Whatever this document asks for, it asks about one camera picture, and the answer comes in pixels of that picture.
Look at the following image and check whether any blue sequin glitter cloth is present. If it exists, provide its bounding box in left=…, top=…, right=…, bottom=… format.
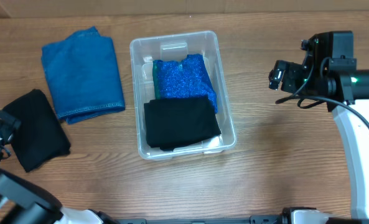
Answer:
left=152, top=54, right=218, bottom=113

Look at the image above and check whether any black cloth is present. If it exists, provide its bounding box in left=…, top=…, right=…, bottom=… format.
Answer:
left=144, top=96, right=221, bottom=151
left=2, top=89, right=71, bottom=172

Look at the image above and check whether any blue denim cloth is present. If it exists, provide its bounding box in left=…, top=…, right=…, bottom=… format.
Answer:
left=41, top=27, right=126, bottom=124

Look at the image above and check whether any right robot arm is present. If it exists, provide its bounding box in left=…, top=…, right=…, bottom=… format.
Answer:
left=269, top=30, right=369, bottom=223

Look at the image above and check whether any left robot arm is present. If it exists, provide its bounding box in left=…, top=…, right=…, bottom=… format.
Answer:
left=0, top=110, right=117, bottom=224

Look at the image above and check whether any clear plastic storage bin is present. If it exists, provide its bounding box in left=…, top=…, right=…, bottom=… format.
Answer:
left=129, top=30, right=237, bottom=161

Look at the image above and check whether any right black cable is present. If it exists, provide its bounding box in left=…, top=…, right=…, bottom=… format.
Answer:
left=274, top=55, right=369, bottom=162

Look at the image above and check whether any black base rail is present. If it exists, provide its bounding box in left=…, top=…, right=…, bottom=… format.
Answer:
left=115, top=215, right=283, bottom=224

